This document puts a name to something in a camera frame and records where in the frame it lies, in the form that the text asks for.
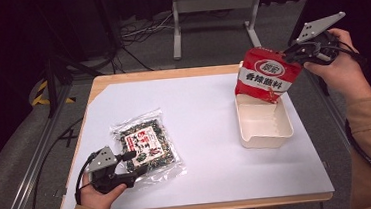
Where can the grey metal stand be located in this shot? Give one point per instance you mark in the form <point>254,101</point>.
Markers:
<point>215,2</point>

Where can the yellow black hazard tape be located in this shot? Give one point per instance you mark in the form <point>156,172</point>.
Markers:
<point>40,96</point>

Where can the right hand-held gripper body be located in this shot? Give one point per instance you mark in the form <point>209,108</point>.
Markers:
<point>321,25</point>

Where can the clear bag of dried fungus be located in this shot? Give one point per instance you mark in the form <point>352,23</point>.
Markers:
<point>146,144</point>

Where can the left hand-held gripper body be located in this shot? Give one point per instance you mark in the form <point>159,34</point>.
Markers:
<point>102,161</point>

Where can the red seasoning packet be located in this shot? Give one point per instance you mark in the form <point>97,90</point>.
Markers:
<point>265,76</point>

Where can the person's right hand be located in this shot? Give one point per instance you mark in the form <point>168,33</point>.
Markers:
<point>344,72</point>

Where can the white paper sheet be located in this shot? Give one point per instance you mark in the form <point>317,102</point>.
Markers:
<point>201,116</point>

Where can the black tripod stand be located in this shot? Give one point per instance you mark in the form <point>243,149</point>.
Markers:
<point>51,81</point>

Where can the cream plastic box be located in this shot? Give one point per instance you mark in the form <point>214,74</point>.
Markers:
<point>262,125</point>

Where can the aluminium rail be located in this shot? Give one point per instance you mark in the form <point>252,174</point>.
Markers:
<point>331,113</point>
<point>28,177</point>

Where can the person's left hand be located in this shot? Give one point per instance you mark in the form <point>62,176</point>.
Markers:
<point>97,200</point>

